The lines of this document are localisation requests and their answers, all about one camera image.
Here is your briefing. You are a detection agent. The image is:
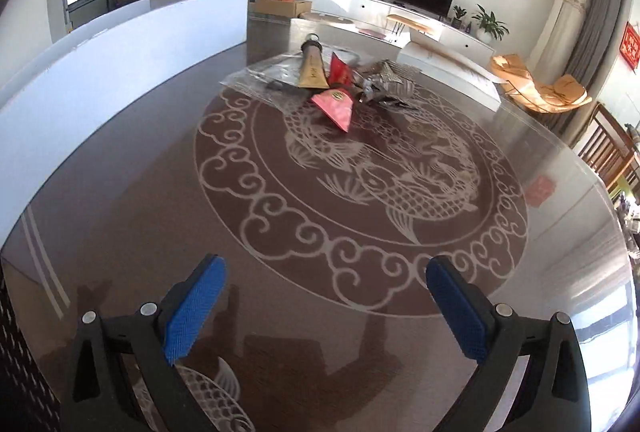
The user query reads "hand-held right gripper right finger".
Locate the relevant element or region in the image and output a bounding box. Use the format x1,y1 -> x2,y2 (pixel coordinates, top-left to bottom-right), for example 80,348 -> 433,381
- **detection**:
425,254 -> 593,432

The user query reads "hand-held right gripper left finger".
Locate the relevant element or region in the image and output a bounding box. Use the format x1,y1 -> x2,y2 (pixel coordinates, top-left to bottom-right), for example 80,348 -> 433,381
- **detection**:
60,253 -> 228,432

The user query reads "rhinestone bow hair clip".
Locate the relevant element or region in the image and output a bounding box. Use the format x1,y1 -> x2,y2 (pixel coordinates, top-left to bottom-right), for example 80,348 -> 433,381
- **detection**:
352,59 -> 422,111

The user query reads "clear plastic bag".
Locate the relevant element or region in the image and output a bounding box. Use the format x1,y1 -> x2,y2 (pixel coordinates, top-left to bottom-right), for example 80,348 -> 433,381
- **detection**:
220,51 -> 362,107

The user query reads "dark patterned cloth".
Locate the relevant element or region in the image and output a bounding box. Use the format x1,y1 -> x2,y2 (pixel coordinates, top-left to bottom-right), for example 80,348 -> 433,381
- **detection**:
0,269 -> 62,432

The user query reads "wooden chair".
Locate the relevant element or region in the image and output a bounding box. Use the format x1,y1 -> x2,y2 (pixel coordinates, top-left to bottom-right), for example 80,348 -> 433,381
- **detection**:
577,102 -> 640,204

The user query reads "red envelope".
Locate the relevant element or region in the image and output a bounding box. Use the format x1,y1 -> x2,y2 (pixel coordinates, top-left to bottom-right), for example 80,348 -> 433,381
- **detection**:
310,84 -> 359,134
327,52 -> 359,86

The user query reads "white flat cardboard box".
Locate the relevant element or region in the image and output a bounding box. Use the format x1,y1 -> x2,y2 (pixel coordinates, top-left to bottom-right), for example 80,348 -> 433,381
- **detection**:
397,32 -> 503,113

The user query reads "orange lounge chair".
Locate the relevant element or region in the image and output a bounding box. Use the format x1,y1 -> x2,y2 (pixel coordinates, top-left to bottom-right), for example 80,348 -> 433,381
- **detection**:
489,53 -> 594,114

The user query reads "white partition board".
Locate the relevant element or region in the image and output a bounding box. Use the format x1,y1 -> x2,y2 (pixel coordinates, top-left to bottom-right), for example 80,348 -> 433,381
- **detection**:
0,0 -> 250,235

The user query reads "gold tapered packet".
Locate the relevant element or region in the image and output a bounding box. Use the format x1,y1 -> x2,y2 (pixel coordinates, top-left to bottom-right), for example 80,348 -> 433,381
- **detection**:
298,32 -> 332,91

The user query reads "large potted green plant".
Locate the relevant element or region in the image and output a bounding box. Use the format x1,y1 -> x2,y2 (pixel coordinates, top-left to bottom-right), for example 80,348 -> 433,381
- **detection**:
471,4 -> 511,45

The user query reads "wooden stool with metal legs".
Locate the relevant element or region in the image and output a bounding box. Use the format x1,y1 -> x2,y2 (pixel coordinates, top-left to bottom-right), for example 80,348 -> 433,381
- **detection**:
386,14 -> 432,45

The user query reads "covered standing air conditioner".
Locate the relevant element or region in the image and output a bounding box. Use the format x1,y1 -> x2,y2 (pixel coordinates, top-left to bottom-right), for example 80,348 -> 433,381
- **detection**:
527,0 -> 592,79

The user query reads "grey curtain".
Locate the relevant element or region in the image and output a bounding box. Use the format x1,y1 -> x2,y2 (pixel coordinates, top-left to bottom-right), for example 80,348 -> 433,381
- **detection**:
560,0 -> 627,148

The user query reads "open cardboard box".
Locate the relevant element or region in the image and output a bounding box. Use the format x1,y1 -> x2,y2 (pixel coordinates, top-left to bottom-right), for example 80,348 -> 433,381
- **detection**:
248,0 -> 313,19

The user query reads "white television cabinet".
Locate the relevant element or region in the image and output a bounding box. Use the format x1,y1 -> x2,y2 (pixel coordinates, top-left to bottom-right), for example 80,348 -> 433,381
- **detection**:
295,0 -> 497,59

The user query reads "red wall hanging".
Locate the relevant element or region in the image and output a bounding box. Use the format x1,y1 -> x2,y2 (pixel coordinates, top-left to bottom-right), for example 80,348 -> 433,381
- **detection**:
621,22 -> 640,74

